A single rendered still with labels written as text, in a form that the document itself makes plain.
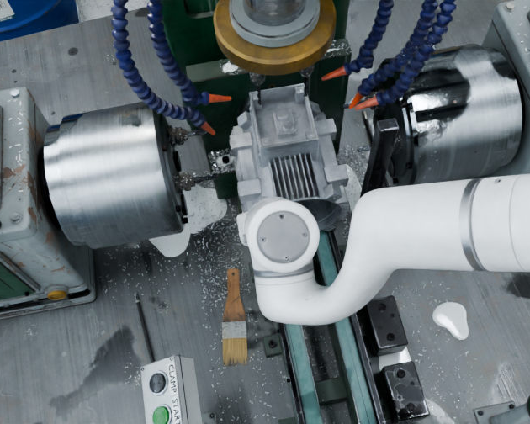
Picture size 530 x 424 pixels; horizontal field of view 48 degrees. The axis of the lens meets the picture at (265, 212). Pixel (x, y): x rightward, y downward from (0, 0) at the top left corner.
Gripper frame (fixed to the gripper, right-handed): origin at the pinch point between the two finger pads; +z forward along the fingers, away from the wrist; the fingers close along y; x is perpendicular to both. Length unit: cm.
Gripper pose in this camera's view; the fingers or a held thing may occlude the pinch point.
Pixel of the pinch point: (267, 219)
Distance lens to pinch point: 98.8
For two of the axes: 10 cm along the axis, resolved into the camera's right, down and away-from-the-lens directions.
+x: -1.8, -9.8, -0.6
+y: 9.8, -1.8, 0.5
